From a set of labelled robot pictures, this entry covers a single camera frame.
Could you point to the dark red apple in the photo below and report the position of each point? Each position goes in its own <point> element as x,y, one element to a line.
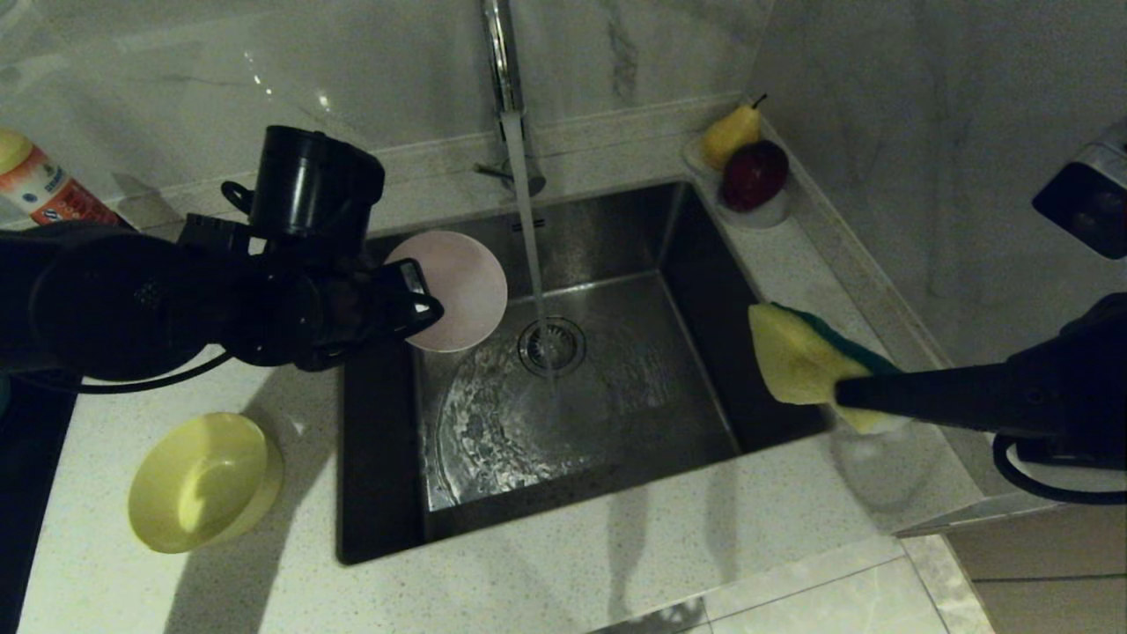
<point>755,173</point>

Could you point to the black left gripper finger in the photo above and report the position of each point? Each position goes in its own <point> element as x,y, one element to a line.
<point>361,352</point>
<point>421,304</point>

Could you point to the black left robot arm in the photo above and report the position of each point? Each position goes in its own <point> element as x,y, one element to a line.
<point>114,299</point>

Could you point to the running tap water stream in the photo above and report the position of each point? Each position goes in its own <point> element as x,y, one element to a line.
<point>526,229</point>

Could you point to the pink plastic bowl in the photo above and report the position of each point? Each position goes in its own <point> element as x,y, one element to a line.
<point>467,291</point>

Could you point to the chrome kitchen faucet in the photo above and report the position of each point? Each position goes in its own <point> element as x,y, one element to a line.
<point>500,62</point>

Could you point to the yellow pear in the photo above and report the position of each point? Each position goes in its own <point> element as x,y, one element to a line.
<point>728,136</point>

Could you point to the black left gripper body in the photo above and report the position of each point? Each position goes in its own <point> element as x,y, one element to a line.
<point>326,308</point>

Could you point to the yellow plastic bowl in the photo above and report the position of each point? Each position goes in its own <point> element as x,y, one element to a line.
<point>202,484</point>

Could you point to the orange label detergent bottle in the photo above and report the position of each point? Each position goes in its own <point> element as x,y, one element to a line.
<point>44,189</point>

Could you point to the stainless steel sink basin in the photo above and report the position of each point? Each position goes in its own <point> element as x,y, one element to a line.
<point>704,352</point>

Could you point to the black induction cooktop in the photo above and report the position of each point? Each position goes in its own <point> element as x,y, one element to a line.
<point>26,528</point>

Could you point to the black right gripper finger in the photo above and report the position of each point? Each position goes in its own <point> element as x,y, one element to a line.
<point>933,396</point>

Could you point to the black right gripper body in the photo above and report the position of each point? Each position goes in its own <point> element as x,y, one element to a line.
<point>1083,387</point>

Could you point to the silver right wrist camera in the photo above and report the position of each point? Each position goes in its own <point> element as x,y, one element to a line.
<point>1087,198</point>

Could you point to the green and yellow sponge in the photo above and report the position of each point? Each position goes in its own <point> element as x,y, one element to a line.
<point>801,361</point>

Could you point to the small white dish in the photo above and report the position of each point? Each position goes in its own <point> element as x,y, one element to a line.
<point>766,217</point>

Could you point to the metal sink drain strainer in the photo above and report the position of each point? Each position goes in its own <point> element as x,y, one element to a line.
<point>568,352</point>

